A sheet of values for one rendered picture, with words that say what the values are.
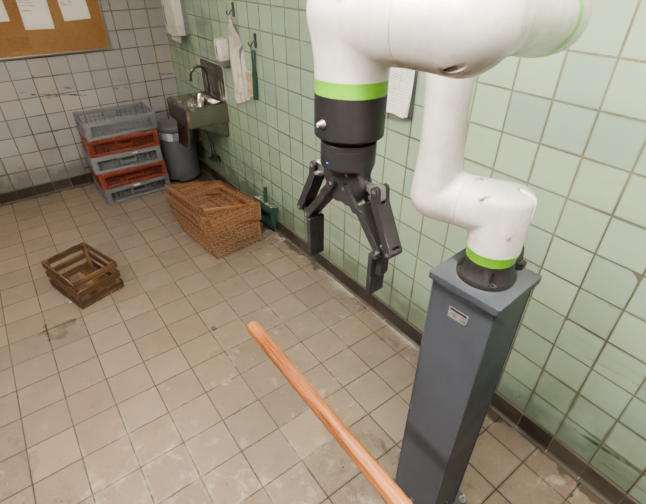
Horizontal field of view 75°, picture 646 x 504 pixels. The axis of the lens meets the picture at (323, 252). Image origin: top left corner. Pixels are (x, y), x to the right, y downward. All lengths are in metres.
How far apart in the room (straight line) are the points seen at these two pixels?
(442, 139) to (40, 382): 2.42
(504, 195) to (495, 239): 0.10
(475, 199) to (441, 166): 0.11
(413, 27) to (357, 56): 0.08
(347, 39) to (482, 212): 0.62
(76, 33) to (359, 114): 4.18
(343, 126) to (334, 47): 0.09
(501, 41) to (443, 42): 0.05
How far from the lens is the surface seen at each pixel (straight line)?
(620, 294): 1.79
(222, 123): 3.87
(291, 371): 0.88
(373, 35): 0.49
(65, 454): 2.46
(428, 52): 0.47
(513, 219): 1.03
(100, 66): 4.69
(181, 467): 2.22
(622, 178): 1.65
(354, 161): 0.56
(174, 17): 4.22
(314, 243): 0.70
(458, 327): 1.20
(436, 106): 0.97
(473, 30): 0.45
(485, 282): 1.11
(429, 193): 1.06
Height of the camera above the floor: 1.88
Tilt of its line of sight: 35 degrees down
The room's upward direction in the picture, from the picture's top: straight up
